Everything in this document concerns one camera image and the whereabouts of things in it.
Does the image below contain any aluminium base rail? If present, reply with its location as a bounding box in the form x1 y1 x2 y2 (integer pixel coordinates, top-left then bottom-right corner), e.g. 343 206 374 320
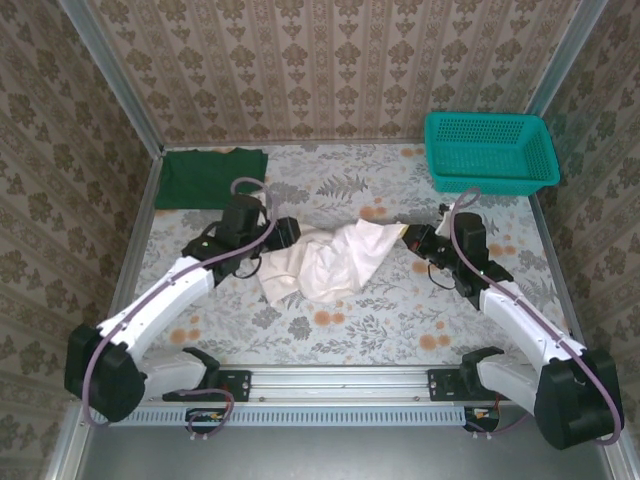
214 367 469 404

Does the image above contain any white t-shirt with robot print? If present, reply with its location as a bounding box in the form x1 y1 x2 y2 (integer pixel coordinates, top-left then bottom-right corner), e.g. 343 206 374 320
257 218 407 306

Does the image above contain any floral table cover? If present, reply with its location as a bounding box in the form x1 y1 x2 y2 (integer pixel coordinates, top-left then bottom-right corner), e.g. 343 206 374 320
142 143 571 366

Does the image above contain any folded dark green t-shirt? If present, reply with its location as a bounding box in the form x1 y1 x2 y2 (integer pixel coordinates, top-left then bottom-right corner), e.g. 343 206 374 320
153 148 270 211

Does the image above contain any aluminium table edge rail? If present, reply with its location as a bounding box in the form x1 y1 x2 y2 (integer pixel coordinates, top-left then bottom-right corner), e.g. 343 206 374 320
44 147 166 480
529 192 640 480

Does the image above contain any grey metal panel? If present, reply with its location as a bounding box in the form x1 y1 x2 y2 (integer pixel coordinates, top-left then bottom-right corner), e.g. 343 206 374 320
74 424 616 480

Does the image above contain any teal plastic mesh basket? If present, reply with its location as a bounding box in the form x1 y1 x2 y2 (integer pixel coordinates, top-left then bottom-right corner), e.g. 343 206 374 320
423 110 561 197

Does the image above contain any white slotted cable duct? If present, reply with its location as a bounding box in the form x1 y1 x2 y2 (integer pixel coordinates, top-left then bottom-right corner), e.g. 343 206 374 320
122 403 469 427

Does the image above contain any small black connector box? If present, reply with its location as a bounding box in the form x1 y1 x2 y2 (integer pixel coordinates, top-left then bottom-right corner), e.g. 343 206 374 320
463 405 501 434
184 407 227 435

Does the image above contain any aluminium frame post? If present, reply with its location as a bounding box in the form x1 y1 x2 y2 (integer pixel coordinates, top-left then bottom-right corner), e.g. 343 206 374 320
525 0 610 119
54 0 166 154

